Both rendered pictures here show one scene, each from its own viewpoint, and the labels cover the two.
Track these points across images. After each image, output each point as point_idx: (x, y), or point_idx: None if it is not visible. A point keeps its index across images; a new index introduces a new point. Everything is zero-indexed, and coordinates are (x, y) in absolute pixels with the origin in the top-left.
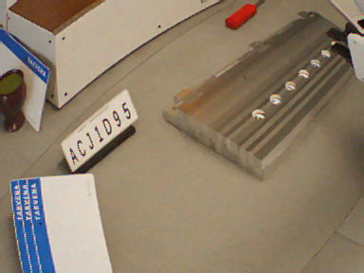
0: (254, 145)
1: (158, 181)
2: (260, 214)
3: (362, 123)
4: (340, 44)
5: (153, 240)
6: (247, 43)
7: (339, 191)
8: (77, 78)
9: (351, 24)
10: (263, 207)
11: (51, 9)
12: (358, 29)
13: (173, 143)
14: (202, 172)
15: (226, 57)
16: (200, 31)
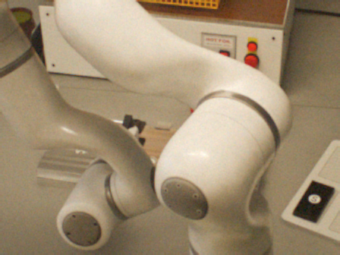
0: (48, 158)
1: (13, 140)
2: (3, 196)
3: (146, 232)
4: (143, 140)
5: None
6: (180, 126)
7: (48, 242)
8: (66, 61)
9: (130, 118)
10: (11, 195)
11: None
12: (133, 127)
13: None
14: (30, 154)
15: (151, 123)
16: (173, 101)
